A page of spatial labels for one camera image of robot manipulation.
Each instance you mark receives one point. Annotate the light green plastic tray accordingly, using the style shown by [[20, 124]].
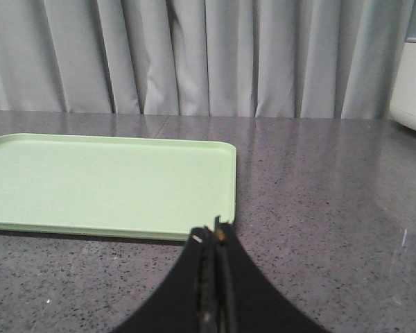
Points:
[[114, 186]]

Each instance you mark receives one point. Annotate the white appliance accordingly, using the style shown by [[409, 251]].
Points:
[[403, 101]]

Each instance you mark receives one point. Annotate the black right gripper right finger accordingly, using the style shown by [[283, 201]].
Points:
[[248, 301]]

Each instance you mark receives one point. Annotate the grey pleated curtain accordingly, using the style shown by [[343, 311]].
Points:
[[306, 59]]

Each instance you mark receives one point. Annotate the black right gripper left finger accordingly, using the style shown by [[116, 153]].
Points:
[[185, 300]]

